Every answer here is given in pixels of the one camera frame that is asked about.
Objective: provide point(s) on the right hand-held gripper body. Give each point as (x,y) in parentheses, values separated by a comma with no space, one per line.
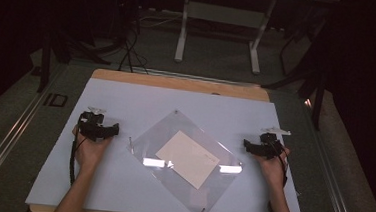
(270,147)

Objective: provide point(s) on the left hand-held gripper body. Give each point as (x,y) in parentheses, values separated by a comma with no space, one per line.
(90,129)

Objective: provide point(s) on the clear plastic file sleeve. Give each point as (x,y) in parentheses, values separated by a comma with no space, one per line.
(160,134)

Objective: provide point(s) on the white paper sheet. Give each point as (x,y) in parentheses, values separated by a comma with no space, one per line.
(189,159)

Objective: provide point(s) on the person's left hand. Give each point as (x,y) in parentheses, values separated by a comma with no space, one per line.
(89,152)

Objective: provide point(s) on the person's right hand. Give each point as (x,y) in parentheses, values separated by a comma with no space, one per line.
(273,172)

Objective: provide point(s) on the black floor socket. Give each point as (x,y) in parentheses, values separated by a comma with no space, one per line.
(55,100)

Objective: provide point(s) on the black metal stand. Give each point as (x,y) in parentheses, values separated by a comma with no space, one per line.
(45,62)
(317,105)

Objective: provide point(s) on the metal floor rail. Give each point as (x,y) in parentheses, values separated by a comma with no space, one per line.
(2,146)
(334,183)

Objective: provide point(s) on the white metal desk frame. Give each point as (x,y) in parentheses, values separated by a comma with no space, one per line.
(220,14)

